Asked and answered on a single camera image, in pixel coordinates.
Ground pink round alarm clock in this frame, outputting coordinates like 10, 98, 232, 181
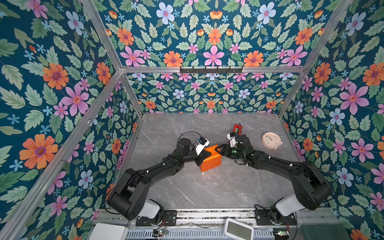
262, 132, 283, 151

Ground white timer display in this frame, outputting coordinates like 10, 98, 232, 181
223, 218, 255, 240

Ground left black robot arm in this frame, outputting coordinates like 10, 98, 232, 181
107, 137, 212, 225

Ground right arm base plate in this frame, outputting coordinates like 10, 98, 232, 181
254, 208, 298, 226

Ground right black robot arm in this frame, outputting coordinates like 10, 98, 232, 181
215, 135, 333, 219

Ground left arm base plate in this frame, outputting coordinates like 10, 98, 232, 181
136, 210, 177, 227

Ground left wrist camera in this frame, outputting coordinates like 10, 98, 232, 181
195, 137, 210, 155

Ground black hook rail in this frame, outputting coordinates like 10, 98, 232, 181
179, 66, 243, 75

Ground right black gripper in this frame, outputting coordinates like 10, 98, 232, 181
214, 144, 246, 161

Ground white box device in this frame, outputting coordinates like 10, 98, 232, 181
89, 223, 129, 240

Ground red tape dispenser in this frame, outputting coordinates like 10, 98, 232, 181
233, 123, 243, 135

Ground green mat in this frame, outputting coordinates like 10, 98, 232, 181
301, 225, 350, 240

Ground yellow orange wrapping paper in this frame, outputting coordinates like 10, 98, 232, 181
200, 145, 222, 172

